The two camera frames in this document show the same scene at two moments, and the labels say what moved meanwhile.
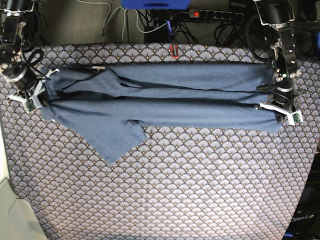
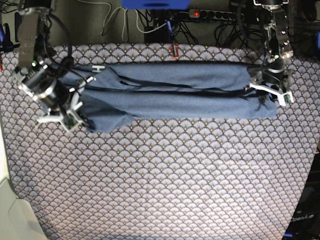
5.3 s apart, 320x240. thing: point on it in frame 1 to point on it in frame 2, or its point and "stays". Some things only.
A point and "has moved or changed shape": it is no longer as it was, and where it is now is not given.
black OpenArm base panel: [305, 223] stays
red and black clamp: [176, 55] stays
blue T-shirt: [110, 106] has moved or changed shape
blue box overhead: [155, 4] stays
